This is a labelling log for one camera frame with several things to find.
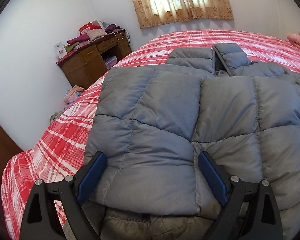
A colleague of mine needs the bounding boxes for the red cardboard box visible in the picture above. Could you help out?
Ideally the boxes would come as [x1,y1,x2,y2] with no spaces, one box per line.
[79,22,102,35]

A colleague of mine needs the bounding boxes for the beige patterned window curtain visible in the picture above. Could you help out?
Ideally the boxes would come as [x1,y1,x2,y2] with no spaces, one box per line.
[132,0,234,29]

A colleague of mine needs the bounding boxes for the purple folded garment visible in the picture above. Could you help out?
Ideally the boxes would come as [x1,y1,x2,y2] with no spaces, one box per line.
[104,24,120,34]

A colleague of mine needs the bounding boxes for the green folded garment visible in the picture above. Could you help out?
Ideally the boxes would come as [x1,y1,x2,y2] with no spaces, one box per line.
[65,42,79,53]

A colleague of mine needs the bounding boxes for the pile of clothes on floor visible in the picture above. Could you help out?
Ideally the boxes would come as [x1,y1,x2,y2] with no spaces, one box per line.
[63,85,85,110]

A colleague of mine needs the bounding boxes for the magenta folded garment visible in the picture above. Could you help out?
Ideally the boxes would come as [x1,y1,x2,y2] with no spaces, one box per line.
[67,34,90,45]

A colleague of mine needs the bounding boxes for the white card with picture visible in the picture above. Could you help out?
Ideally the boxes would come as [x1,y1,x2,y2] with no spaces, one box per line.
[53,42,67,59]

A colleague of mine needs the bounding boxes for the grey puffer jacket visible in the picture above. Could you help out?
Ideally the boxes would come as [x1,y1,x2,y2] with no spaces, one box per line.
[83,43,300,239]

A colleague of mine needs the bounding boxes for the brown wooden desk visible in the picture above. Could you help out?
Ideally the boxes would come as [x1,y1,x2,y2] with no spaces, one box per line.
[56,29,132,89]

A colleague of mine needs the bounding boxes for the purple storage box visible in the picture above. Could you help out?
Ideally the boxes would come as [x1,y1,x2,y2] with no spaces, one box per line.
[104,56,117,69]

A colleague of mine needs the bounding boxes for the beige folded garment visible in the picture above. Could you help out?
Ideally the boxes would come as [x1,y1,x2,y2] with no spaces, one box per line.
[87,29,107,42]

